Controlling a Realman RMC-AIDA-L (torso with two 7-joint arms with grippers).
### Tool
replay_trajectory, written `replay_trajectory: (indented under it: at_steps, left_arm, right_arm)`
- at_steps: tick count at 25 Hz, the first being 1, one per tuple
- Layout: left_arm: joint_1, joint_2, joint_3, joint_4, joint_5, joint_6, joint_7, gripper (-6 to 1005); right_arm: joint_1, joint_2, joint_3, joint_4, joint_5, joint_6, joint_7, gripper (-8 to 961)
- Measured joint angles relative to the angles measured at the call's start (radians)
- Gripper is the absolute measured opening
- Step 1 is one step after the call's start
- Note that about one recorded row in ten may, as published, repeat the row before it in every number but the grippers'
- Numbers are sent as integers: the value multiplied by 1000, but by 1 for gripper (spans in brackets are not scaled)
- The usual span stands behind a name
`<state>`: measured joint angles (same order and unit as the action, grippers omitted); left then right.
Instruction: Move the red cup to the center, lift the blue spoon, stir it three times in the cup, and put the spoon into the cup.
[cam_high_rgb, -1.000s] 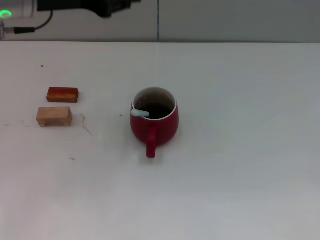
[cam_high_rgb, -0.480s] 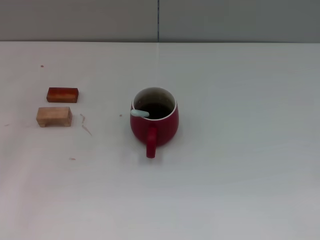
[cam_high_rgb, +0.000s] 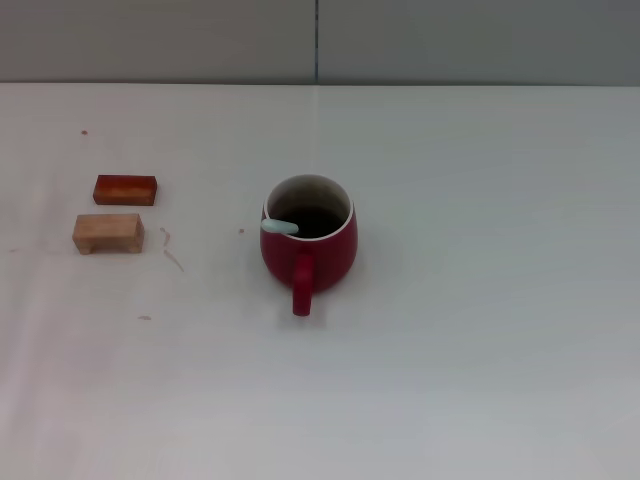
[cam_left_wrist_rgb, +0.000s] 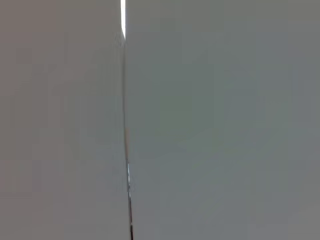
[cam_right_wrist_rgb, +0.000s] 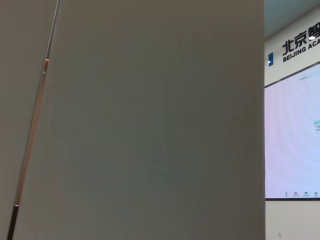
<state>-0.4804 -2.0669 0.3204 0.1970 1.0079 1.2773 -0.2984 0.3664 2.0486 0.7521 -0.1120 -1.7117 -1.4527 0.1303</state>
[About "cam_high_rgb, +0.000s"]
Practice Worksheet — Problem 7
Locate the red ceramic cup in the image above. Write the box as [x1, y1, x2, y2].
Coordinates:
[259, 173, 359, 317]

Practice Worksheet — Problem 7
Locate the spoon with light blue handle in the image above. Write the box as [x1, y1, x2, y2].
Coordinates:
[260, 218, 300, 235]

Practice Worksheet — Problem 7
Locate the dark coffee liquid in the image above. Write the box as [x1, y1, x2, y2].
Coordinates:
[272, 205, 346, 240]

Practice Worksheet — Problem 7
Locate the red-brown wooden block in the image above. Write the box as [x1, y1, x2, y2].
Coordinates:
[92, 174, 159, 207]

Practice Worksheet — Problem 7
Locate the light wooden block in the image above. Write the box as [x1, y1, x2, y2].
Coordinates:
[71, 213, 146, 256]

